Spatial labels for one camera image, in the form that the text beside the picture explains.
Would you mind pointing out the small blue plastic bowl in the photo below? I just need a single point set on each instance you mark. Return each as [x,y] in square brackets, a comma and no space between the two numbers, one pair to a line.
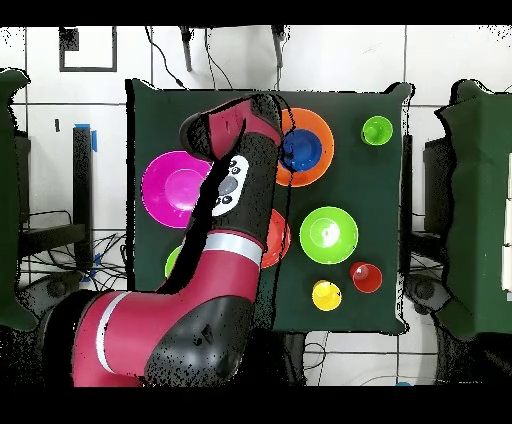
[306,150]

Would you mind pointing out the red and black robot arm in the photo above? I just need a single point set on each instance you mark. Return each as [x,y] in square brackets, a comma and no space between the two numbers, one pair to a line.
[160,320]

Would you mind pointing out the red-orange plastic bowl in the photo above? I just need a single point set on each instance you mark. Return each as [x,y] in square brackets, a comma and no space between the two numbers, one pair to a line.
[278,240]

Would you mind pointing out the green plastic bowl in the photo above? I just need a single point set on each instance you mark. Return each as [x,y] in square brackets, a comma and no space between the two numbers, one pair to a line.
[328,235]
[172,264]

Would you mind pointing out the large pink plastic bowl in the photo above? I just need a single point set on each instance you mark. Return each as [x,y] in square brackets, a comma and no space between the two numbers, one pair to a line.
[168,189]

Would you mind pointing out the dark green table cloth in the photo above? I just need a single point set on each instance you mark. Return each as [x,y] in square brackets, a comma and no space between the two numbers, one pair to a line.
[360,180]

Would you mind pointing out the yellow plastic cup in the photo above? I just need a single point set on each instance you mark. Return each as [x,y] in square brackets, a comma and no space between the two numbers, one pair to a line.
[326,296]

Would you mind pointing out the large orange plastic bowl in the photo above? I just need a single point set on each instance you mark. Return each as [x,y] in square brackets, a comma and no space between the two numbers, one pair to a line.
[316,120]

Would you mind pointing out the orange-red plastic cup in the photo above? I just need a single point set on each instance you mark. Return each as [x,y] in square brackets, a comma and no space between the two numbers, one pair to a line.
[370,280]

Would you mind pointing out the green plastic cup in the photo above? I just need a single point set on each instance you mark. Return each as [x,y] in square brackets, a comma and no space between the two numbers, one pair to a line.
[378,130]

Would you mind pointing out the black tripod leg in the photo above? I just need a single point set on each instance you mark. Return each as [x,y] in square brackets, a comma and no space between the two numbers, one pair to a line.
[186,52]
[278,48]

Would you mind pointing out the blue tape strip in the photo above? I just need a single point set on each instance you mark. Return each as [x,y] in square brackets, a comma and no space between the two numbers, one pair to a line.
[94,142]

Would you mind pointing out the black metal stand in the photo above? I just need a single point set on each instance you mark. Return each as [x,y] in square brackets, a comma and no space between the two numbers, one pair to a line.
[82,180]
[436,180]

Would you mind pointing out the neighbouring green table cloth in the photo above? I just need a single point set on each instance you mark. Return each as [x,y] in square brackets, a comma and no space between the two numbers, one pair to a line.
[8,200]
[480,160]

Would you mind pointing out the black square floor frame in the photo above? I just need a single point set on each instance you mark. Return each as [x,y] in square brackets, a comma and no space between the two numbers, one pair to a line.
[68,40]

